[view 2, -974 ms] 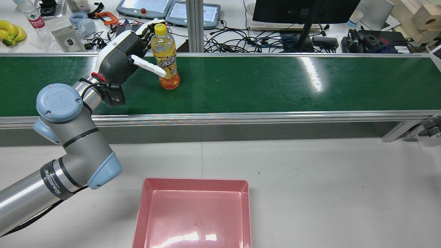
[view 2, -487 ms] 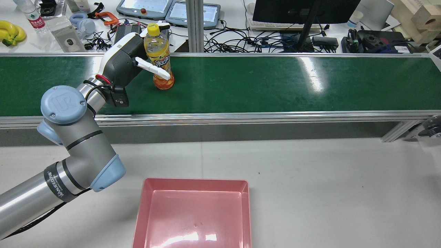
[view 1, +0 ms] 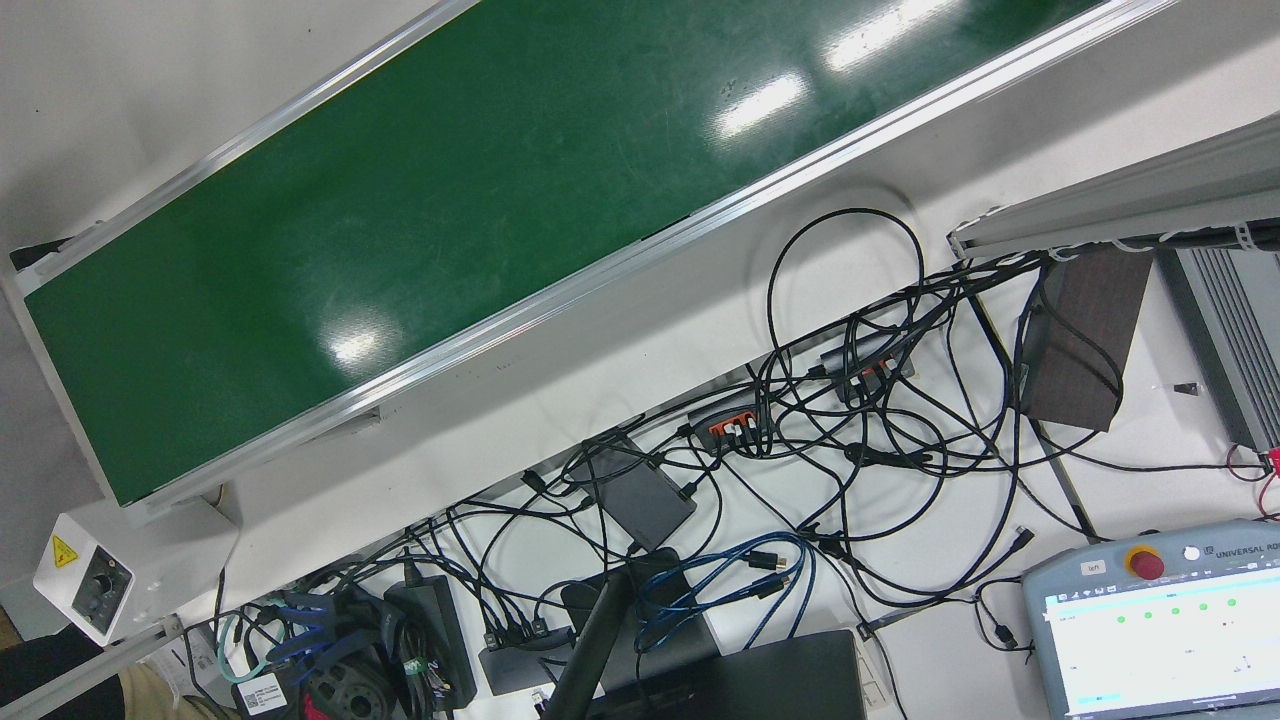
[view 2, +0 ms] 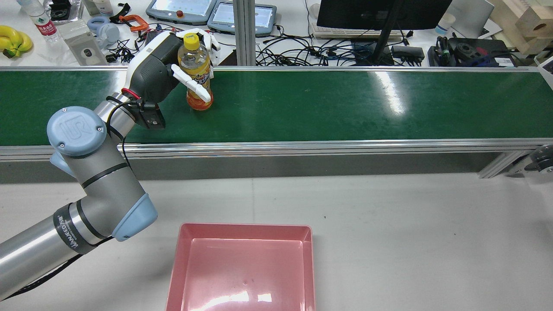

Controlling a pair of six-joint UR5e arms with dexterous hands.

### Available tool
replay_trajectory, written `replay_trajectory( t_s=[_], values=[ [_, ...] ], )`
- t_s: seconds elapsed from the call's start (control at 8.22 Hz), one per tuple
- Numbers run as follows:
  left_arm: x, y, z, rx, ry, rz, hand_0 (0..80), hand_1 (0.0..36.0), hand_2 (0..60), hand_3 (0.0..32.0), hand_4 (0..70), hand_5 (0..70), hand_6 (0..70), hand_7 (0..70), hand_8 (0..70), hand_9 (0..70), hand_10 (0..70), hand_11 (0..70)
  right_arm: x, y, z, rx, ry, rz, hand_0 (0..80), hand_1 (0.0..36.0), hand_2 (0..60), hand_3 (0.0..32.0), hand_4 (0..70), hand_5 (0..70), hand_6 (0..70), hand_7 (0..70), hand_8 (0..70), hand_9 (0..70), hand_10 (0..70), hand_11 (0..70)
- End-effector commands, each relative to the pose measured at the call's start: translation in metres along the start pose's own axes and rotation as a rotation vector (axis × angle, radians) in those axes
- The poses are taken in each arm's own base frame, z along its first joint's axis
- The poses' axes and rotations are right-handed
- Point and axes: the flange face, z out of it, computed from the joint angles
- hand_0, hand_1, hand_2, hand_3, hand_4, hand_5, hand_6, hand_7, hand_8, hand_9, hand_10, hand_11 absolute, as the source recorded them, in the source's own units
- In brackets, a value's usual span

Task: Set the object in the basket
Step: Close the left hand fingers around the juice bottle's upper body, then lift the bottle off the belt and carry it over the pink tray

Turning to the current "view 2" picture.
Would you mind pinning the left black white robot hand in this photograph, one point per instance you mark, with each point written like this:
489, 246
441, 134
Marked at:
151, 69

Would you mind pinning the orange tea bottle yellow cap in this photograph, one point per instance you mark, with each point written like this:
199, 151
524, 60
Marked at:
195, 58

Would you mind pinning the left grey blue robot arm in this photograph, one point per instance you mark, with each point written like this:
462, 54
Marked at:
99, 181

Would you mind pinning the pink plastic basket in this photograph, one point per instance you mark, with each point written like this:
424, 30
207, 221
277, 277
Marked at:
242, 272

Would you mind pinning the orange clamp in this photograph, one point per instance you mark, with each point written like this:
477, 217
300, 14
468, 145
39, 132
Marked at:
136, 22

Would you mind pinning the light blue headphones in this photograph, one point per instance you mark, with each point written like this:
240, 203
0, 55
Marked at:
106, 32

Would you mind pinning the black clamp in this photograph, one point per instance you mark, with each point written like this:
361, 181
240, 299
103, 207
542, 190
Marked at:
119, 11

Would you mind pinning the grey pouch with black dot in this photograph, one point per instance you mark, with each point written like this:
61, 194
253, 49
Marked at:
86, 52

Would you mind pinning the grey robot teach pendant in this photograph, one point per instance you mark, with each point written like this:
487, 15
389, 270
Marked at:
181, 8
263, 19

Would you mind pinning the white jar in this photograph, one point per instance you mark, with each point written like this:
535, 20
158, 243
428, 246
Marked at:
103, 6

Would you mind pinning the black device in clear case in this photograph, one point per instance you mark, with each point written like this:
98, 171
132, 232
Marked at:
60, 8

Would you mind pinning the clear water bottle red label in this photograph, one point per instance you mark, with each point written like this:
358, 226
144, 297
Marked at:
43, 23

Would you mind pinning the yellow banana toy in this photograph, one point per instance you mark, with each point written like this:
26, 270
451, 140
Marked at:
17, 41

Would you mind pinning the white keyboard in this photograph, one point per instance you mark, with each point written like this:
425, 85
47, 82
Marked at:
337, 32

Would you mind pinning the black desk monitor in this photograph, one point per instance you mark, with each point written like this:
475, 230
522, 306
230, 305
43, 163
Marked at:
354, 13

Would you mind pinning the black monitor stand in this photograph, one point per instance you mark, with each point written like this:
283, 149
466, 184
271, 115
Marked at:
382, 43

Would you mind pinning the black power adapter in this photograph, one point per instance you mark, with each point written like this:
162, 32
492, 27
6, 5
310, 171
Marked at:
410, 52

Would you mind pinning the white paper cup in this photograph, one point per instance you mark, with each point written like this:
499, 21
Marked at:
445, 23

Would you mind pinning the grey flat panel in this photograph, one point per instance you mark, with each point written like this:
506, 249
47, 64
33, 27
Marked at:
471, 17

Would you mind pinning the black spool case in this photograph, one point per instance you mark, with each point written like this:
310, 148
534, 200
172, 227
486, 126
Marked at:
484, 47

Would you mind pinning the wooden block with hole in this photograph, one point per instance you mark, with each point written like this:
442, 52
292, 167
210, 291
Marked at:
535, 23

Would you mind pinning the conveyor castor wheel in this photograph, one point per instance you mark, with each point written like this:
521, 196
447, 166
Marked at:
542, 160

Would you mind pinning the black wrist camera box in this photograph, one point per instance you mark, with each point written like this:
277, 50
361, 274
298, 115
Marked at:
152, 116

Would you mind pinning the aluminium profile post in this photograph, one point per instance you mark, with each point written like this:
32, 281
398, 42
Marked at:
244, 34

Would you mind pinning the green conveyor belt aluminium frame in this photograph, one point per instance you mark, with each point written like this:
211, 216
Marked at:
324, 108

